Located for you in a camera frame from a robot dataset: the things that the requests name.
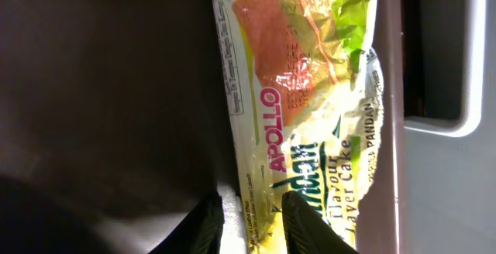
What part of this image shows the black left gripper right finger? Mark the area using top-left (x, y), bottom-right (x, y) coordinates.
top-left (281, 191), bottom-right (358, 254)

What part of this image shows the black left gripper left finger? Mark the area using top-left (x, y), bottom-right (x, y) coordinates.
top-left (150, 192), bottom-right (224, 254)

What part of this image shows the white napkin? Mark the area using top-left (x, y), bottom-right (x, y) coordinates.
top-left (92, 182), bottom-right (251, 254)

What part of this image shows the yellow green snack wrapper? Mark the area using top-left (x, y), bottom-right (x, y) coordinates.
top-left (213, 0), bottom-right (384, 253)

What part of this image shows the grey dishwasher rack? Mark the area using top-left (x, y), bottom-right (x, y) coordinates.
top-left (401, 0), bottom-right (495, 253)

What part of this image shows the brown serving tray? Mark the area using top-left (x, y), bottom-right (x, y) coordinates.
top-left (1, 0), bottom-right (405, 253)

